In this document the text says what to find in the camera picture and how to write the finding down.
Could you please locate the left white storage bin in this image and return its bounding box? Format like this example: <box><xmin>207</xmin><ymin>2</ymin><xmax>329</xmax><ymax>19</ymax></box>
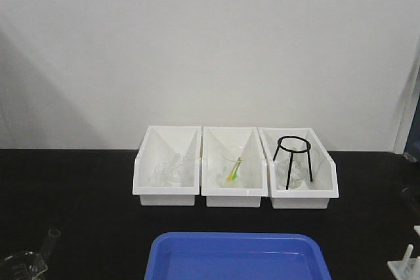
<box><xmin>132</xmin><ymin>125</ymin><xmax>202</xmax><ymax>206</ymax></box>

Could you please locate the blue plastic tray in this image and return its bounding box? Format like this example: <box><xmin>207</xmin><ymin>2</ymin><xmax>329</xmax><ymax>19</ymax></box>
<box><xmin>144</xmin><ymin>232</ymin><xmax>331</xmax><ymax>279</ymax></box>

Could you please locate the middle white storage bin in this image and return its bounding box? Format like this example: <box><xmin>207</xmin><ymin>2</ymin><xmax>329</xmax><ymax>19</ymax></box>
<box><xmin>201</xmin><ymin>127</ymin><xmax>268</xmax><ymax>208</ymax></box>

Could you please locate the right white storage bin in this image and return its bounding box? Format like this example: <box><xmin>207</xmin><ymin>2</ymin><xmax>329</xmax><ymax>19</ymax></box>
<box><xmin>258</xmin><ymin>127</ymin><xmax>339</xmax><ymax>209</ymax></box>

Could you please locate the glassware in left bin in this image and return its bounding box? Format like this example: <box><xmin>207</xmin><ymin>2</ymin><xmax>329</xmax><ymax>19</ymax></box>
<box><xmin>153</xmin><ymin>153</ymin><xmax>183</xmax><ymax>187</ymax></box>

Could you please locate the white test tube rack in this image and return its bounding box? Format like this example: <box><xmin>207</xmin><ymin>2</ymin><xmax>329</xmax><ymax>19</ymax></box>
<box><xmin>387</xmin><ymin>244</ymin><xmax>419</xmax><ymax>280</ymax></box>

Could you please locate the clear glass test tube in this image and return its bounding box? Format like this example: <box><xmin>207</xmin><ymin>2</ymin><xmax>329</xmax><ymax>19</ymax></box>
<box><xmin>38</xmin><ymin>228</ymin><xmax>61</xmax><ymax>263</ymax></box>

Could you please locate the black wire tripod stand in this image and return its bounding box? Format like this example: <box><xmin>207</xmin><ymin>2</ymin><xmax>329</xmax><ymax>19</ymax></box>
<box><xmin>273</xmin><ymin>135</ymin><xmax>314</xmax><ymax>190</ymax></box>

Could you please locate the white storage bin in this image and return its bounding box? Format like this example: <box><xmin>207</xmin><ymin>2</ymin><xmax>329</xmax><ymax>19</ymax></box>
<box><xmin>258</xmin><ymin>127</ymin><xmax>339</xmax><ymax>209</ymax></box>
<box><xmin>132</xmin><ymin>125</ymin><xmax>202</xmax><ymax>206</ymax></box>
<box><xmin>201</xmin><ymin>127</ymin><xmax>268</xmax><ymax>208</ymax></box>

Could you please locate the glass beaker on counter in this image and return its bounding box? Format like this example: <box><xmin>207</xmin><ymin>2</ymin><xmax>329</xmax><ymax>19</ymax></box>
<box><xmin>1</xmin><ymin>251</ymin><xmax>48</xmax><ymax>279</ymax></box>

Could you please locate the green plastic spatula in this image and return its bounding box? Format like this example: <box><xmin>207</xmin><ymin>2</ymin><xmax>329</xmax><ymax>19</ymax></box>
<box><xmin>230</xmin><ymin>160</ymin><xmax>241</xmax><ymax>180</ymax></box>

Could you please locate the glass beaker in middle bin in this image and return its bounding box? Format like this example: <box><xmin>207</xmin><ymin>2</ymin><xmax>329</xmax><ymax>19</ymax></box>
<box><xmin>218</xmin><ymin>146</ymin><xmax>250</xmax><ymax>188</ymax></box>

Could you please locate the grey pegboard drying rack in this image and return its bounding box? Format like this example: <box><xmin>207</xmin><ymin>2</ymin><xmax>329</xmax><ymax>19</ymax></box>
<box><xmin>404</xmin><ymin>109</ymin><xmax>419</xmax><ymax>163</ymax></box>

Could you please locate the glass alcohol lamp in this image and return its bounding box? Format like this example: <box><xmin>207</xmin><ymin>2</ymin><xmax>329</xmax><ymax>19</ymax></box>
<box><xmin>276</xmin><ymin>158</ymin><xmax>309</xmax><ymax>190</ymax></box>

